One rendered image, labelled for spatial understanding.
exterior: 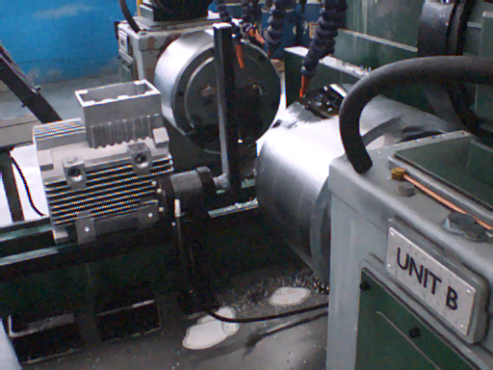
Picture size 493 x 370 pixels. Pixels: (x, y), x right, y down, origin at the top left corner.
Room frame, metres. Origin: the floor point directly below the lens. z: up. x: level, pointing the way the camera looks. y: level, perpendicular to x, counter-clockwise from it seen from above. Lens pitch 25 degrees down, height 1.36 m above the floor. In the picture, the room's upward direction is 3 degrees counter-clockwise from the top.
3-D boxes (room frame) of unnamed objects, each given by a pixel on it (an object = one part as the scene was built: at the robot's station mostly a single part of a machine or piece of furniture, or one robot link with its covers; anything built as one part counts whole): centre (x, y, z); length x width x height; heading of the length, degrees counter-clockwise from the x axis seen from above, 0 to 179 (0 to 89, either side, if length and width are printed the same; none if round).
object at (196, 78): (1.28, 0.09, 1.04); 0.37 x 0.25 x 0.25; 21
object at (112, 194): (0.84, 0.24, 1.01); 0.20 x 0.19 x 0.19; 112
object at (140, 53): (1.50, 0.17, 0.99); 0.35 x 0.31 x 0.37; 21
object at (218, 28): (0.78, 0.03, 1.12); 0.04 x 0.03 x 0.26; 111
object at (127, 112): (0.85, 0.20, 1.11); 0.12 x 0.11 x 0.07; 112
